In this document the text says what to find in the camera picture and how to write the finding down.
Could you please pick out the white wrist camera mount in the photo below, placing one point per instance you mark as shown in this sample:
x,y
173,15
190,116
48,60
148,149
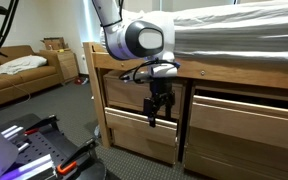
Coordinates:
x,y
164,71

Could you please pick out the light blue cloth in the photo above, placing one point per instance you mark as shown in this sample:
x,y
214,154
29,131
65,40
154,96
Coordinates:
x,y
97,131

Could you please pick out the open cardboard box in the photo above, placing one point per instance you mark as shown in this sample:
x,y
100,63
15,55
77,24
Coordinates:
x,y
54,44

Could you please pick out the large silver aluminium bar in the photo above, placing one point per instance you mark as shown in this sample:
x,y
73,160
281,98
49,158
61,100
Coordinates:
x,y
34,165

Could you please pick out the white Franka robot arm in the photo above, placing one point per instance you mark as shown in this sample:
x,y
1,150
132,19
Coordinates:
x,y
140,40

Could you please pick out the red object on floor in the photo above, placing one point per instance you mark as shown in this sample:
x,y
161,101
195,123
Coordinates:
x,y
78,81

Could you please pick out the wooden bed frame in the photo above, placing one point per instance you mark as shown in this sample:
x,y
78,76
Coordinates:
x,y
237,75

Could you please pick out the dark Robotiq gripper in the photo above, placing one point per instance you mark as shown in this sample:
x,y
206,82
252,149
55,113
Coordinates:
x,y
161,88

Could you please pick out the mattress with grey sheet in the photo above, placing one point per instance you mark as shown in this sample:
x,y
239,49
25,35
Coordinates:
x,y
237,30

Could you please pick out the small yellow object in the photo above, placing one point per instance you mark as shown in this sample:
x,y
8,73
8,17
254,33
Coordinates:
x,y
62,50

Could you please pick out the brown sofa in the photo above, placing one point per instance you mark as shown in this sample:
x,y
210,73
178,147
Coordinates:
x,y
34,78

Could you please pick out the small silver aluminium bar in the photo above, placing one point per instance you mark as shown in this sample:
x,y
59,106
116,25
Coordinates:
x,y
9,130
23,147

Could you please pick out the white blanket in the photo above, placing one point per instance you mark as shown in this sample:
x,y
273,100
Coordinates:
x,y
20,64

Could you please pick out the black robot cart base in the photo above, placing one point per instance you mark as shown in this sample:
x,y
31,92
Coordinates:
x,y
47,146

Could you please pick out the white wall outlet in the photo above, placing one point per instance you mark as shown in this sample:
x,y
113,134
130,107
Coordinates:
x,y
83,57

